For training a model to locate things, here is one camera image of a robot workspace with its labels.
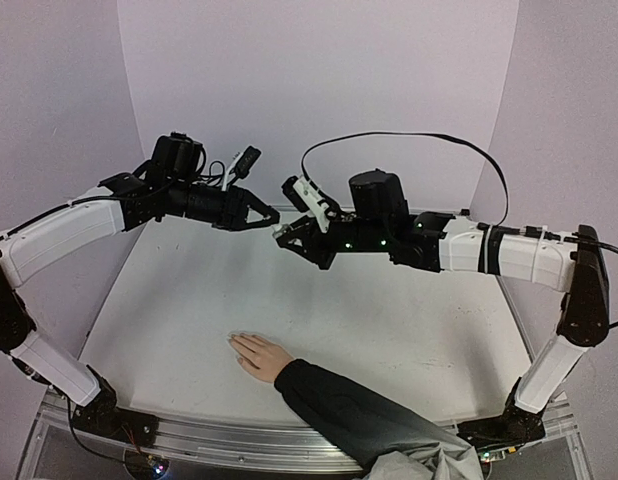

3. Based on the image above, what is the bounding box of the grey fabric garment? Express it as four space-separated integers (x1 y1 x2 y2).
364 444 484 480

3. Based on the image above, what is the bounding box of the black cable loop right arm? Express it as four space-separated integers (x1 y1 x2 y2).
299 130 510 227

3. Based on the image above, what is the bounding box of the left arm base cable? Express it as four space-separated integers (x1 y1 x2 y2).
67 399 135 464

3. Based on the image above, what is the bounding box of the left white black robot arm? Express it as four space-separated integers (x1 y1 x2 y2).
0 132 280 437

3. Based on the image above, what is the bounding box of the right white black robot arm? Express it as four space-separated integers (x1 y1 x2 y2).
274 169 610 450

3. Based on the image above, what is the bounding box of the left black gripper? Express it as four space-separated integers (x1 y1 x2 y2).
169 178 284 232

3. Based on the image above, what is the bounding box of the black sleeved forearm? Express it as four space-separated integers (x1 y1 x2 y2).
274 359 471 467

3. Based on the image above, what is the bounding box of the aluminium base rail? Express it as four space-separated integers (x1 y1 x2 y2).
38 389 575 474

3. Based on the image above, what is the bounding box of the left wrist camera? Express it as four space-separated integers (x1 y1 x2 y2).
221 146 262 191

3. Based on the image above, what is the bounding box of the clear nail polish bottle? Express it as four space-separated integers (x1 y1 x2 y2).
272 224 290 239

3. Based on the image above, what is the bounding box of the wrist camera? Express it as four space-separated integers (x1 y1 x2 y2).
221 146 262 191
281 176 342 234

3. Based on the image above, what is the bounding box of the mannequin hand on table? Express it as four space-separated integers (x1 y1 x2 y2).
229 333 295 384

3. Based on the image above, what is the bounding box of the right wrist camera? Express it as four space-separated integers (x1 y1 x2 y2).
281 176 342 234

